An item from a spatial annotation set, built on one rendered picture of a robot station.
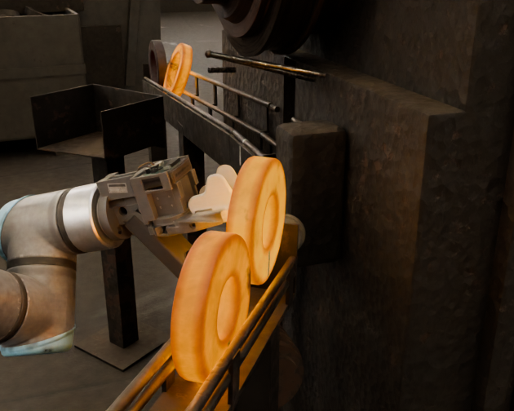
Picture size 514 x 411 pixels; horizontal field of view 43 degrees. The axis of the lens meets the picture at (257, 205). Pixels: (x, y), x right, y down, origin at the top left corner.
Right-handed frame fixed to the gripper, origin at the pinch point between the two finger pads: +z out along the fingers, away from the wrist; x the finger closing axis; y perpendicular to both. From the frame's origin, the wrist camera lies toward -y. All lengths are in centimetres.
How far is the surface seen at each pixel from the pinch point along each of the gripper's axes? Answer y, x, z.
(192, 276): 0.7, -20.3, -0.3
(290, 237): -8.1, 8.3, 0.1
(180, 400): -11.7, -22.1, -4.9
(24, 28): 41, 217, -180
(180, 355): -6.0, -23.1, -2.6
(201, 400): -7.3, -28.5, 1.4
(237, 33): 18.5, 43.8, -11.7
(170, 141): -39, 266, -147
